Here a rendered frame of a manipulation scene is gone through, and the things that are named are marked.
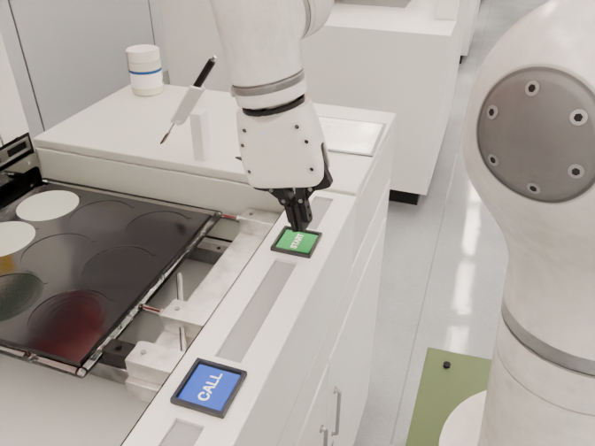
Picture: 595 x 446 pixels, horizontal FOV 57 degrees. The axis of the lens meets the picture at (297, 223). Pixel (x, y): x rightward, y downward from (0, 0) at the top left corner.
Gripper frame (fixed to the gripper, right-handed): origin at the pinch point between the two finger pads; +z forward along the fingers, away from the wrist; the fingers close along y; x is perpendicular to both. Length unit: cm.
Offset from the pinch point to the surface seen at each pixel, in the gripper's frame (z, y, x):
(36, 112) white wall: 30, -218, 161
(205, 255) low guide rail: 12.6, -22.5, 7.8
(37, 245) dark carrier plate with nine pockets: 2.0, -42.0, -5.7
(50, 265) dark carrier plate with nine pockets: 3.1, -36.8, -9.3
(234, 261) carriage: 10.0, -13.9, 2.8
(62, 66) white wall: 13, -214, 189
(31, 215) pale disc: 0.5, -48.8, 0.9
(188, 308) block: 7.3, -13.1, -11.6
